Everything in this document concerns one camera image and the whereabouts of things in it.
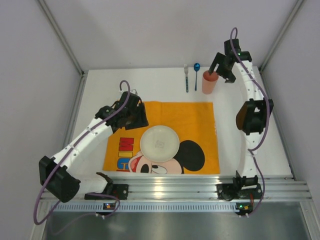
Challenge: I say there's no pink plastic cup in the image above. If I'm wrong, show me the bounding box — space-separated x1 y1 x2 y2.
202 70 219 95

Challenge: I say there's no blue metallic spoon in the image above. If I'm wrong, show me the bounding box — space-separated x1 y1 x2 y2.
193 62 201 91

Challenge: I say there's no cream round plate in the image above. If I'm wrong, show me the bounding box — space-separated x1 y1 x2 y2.
140 125 180 163

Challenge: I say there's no orange cartoon mouse towel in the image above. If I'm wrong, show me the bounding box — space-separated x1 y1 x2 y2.
102 101 220 175

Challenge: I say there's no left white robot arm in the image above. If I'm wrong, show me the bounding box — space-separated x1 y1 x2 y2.
39 91 149 203

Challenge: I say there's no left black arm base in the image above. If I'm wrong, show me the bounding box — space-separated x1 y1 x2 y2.
84 183 129 200

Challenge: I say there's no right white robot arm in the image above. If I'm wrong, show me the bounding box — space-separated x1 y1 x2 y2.
208 38 274 178

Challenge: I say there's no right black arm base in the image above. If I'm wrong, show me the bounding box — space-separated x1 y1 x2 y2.
216 171 263 201

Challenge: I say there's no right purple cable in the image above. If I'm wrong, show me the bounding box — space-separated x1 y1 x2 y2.
229 27 275 218

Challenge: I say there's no fork with teal handle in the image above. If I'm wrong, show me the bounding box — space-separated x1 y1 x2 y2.
184 64 189 93

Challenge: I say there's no aluminium mounting rail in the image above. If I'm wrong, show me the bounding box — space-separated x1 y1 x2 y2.
39 174 313 201

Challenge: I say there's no perforated grey cable duct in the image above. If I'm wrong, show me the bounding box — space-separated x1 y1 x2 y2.
54 201 252 213

